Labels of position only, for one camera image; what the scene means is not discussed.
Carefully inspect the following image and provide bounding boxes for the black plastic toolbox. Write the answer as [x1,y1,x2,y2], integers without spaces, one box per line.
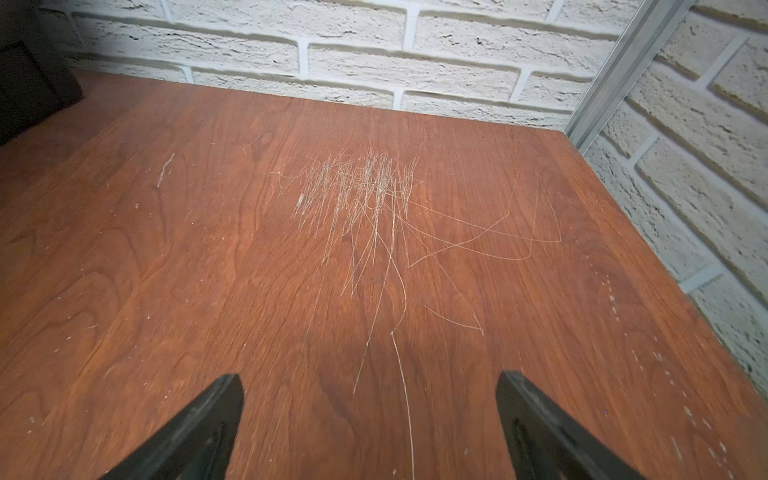
[1,1,83,144]

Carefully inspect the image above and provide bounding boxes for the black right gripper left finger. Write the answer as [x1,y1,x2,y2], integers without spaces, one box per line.
[103,374,244,479]

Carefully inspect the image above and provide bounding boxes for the aluminium corner post right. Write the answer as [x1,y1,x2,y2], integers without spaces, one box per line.
[565,0,695,153]

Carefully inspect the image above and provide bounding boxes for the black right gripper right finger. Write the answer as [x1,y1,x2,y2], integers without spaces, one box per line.
[495,371,643,479]

